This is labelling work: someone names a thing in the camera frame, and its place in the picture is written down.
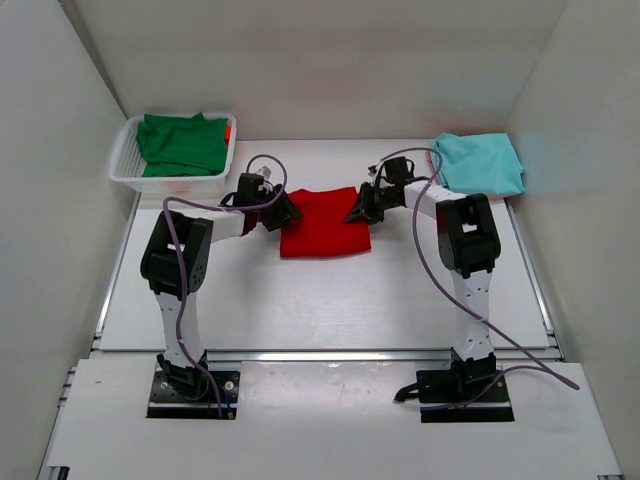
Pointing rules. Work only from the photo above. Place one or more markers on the green t shirt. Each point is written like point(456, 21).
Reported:
point(175, 146)

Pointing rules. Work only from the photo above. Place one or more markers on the aluminium table rail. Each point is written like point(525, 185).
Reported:
point(548, 354)

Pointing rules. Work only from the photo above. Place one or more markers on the red t shirt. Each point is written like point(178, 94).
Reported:
point(321, 232)

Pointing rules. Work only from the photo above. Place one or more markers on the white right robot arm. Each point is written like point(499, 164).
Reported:
point(467, 240)

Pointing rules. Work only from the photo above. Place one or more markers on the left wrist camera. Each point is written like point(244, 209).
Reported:
point(264, 172)

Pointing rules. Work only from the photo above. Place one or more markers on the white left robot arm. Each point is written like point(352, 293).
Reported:
point(176, 257)

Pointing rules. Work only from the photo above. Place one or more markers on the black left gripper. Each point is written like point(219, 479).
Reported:
point(275, 211)

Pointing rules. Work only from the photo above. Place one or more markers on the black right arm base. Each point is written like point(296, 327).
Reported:
point(467, 391)

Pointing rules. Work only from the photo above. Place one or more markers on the folded teal t shirt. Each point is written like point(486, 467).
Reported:
point(481, 163)

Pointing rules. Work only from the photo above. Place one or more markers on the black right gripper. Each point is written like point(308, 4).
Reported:
point(372, 201)

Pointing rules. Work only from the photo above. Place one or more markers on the folded pink t shirt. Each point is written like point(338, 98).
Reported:
point(431, 162)

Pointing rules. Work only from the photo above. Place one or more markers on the white plastic basket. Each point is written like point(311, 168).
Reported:
point(126, 163)

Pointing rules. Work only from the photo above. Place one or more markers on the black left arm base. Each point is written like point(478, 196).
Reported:
point(186, 393)

